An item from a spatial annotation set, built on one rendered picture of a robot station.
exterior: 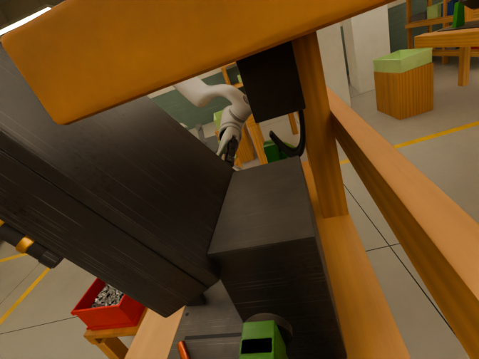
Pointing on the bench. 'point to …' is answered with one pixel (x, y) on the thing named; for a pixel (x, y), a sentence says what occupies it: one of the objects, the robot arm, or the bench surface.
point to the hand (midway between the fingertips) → (227, 164)
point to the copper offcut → (183, 350)
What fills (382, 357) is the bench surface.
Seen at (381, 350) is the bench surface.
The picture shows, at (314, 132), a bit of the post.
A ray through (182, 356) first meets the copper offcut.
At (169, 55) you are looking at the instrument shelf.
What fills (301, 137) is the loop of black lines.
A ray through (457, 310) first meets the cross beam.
